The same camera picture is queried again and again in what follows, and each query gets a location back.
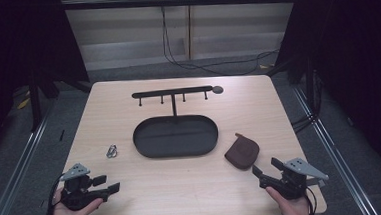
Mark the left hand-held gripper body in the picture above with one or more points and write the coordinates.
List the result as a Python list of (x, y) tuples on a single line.
[(78, 194)]

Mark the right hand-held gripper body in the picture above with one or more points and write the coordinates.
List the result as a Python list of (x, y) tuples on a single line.
[(291, 184)]

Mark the brown leather pouch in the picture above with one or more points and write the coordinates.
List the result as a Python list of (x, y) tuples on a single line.
[(243, 152)]

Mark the silver keyring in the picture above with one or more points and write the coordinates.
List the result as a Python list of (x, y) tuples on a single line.
[(111, 152)]

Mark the black key rack with tray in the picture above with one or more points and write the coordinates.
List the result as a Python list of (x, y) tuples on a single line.
[(175, 136)]

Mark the person's right hand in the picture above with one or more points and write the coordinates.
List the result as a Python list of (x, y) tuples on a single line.
[(295, 209)]

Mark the yellow floor tape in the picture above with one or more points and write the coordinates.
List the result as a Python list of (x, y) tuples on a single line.
[(23, 103)]

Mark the dark curtain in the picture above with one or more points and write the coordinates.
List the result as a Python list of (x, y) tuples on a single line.
[(18, 48), (352, 61)]

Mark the metal floor rail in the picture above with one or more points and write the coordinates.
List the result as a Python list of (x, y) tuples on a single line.
[(19, 174), (335, 155)]

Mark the black horizontal frame bar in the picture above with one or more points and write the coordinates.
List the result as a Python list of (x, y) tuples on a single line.
[(178, 2)]

